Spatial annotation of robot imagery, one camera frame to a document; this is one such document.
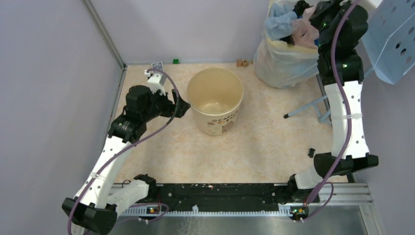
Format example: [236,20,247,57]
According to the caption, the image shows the aluminium corner frame post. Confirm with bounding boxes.
[82,0,126,70]

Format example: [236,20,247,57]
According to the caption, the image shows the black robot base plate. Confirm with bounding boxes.
[134,174,311,212]

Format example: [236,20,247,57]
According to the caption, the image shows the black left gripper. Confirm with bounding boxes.
[142,86,190,122]

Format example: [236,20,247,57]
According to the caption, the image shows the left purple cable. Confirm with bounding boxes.
[67,69,181,235]

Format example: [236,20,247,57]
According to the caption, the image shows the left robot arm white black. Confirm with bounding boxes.
[62,85,190,235]

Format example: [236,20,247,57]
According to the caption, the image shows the white toothed cable rail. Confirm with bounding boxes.
[121,206,292,218]

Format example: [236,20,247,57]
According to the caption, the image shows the large translucent bag of bags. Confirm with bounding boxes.
[254,0,318,89]

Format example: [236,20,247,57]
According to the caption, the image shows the cream capybara trash bin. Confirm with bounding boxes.
[186,68,244,136]

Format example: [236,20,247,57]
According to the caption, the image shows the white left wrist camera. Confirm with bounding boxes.
[144,71,166,96]

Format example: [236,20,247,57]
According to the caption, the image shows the small black clip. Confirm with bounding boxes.
[307,148,316,158]

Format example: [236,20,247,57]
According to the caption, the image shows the pink plastic trash bag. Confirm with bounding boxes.
[291,5,319,49]

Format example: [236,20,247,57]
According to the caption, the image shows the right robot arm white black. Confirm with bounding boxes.
[287,0,379,204]

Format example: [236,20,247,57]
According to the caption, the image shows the perforated light blue panel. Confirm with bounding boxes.
[362,0,415,84]

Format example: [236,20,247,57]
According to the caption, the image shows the light blue tripod stand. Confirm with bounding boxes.
[284,74,363,129]

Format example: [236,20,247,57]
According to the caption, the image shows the small wooden blocks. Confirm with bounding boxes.
[236,59,253,68]

